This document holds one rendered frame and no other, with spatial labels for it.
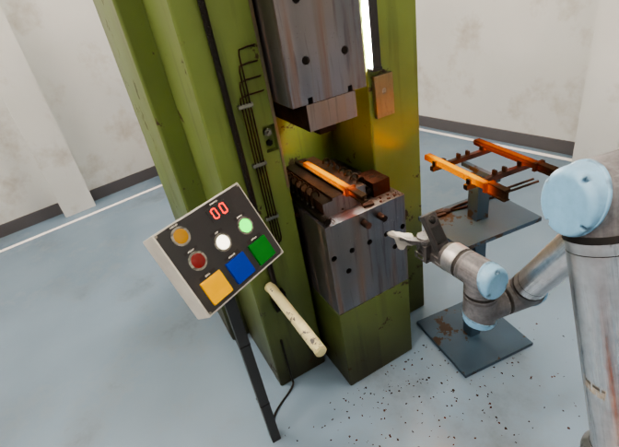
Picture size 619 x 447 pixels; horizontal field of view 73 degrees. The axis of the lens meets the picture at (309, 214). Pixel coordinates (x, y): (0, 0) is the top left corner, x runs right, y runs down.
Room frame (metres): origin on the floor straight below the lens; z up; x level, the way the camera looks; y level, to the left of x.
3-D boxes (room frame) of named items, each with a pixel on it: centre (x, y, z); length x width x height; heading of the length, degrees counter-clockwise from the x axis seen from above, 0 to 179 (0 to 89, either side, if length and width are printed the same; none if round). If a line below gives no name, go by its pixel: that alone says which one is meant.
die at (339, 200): (1.62, -0.06, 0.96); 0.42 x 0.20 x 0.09; 24
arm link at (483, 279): (0.86, -0.42, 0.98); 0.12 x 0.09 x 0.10; 24
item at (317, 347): (1.21, 0.13, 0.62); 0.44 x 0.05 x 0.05; 24
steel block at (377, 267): (1.66, -0.11, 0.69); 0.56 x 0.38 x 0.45; 24
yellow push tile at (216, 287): (0.97, 0.31, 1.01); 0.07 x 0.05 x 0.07; 139
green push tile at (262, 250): (1.12, 0.17, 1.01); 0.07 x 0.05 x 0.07; 139
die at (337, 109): (1.62, -0.06, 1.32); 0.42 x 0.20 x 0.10; 24
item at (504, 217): (1.50, -0.72, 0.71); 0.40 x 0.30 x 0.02; 106
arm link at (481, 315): (0.85, -0.44, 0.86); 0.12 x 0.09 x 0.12; 101
